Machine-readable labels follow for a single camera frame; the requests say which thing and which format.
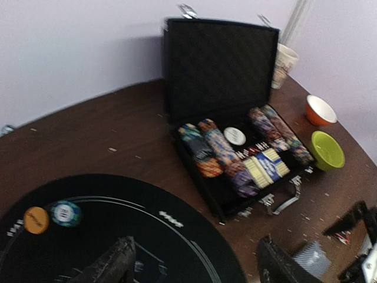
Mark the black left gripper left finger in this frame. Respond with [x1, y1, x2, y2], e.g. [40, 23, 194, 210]
[68, 236, 136, 283]

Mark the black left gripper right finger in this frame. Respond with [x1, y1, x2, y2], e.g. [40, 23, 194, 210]
[256, 236, 321, 283]

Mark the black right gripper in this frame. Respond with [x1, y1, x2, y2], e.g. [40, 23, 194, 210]
[322, 200, 376, 282]

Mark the grey card deck box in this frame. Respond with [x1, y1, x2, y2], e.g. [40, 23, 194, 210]
[293, 241, 332, 279]

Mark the orange round button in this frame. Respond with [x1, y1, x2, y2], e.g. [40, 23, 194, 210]
[24, 206, 49, 235]

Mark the black poker chip case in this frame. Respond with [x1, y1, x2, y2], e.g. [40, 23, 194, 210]
[163, 5, 315, 222]

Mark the blue texas holdem card deck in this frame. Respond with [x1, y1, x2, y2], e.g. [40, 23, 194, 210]
[256, 148, 290, 183]

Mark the round black poker mat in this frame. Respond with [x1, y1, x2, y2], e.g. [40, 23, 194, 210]
[1, 174, 246, 282]

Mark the cream card deck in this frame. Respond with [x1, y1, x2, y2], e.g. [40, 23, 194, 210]
[243, 159, 270, 189]

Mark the right outer poker chip row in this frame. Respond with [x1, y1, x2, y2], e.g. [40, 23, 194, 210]
[261, 104, 315, 165]

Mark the poker chip row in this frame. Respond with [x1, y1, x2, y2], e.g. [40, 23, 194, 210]
[198, 119, 258, 198]
[261, 104, 315, 165]
[178, 123, 223, 178]
[249, 107, 290, 152]

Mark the yellow-green bowl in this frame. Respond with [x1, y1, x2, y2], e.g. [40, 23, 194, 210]
[309, 131, 345, 172]

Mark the left inner poker chip row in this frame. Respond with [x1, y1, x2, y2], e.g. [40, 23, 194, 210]
[198, 119, 258, 198]

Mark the left outer poker chip row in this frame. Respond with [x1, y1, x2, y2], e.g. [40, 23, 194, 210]
[178, 123, 223, 178]

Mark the white dealer button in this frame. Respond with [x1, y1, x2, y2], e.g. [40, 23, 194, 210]
[223, 127, 246, 146]

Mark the right inner poker chip row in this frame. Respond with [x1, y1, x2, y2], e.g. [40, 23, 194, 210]
[249, 107, 290, 152]

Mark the white and orange bowl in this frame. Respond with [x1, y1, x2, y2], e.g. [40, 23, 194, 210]
[306, 94, 338, 126]

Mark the cream patterned mug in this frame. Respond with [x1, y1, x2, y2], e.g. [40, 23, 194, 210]
[272, 43, 299, 90]

